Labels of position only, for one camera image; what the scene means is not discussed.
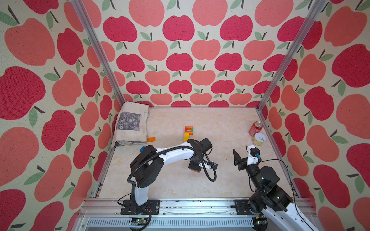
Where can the red soda can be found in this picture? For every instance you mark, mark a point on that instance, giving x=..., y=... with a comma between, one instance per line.
x=255, y=128

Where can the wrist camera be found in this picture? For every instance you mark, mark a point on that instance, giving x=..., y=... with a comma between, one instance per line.
x=253, y=155
x=211, y=165

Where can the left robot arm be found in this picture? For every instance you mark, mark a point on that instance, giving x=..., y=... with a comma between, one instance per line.
x=146, y=167

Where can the right frame post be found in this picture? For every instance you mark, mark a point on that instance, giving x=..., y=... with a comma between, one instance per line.
x=296, y=44

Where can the frame post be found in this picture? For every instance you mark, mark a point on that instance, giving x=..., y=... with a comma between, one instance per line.
x=296, y=44
x=98, y=48

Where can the left frame post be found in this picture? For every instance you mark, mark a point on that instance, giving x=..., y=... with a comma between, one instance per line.
x=98, y=48

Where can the folded beige towel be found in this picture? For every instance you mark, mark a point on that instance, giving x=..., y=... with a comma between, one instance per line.
x=130, y=125

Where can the yellow tin can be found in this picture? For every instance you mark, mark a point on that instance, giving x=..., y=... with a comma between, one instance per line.
x=258, y=139

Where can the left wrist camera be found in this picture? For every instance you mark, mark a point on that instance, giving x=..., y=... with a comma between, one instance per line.
x=211, y=165

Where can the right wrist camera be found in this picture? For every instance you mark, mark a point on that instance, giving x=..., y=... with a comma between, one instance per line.
x=253, y=155

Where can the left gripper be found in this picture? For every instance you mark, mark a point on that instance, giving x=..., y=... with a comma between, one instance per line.
x=195, y=167

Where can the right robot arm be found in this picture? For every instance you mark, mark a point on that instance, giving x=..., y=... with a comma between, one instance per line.
x=269, y=199

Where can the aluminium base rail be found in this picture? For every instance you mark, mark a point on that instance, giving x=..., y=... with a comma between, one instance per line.
x=194, y=214

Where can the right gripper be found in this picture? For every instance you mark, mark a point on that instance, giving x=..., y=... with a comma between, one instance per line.
x=238, y=160

